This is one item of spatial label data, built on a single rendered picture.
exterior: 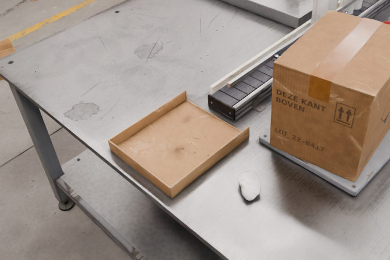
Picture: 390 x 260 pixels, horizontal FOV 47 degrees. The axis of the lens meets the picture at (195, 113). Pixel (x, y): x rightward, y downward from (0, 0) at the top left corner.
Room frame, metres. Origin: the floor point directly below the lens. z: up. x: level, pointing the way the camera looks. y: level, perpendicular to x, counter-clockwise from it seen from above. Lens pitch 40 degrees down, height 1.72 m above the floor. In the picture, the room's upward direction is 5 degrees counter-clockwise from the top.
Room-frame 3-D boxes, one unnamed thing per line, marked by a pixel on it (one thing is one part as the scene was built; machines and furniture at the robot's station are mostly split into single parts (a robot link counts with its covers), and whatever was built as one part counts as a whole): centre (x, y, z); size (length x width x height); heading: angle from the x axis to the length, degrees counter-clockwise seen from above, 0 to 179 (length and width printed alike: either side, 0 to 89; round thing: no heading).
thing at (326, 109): (0.91, -0.38, 0.99); 0.30 x 0.24 x 0.27; 139
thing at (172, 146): (0.93, 0.05, 0.85); 0.30 x 0.26 x 0.04; 131
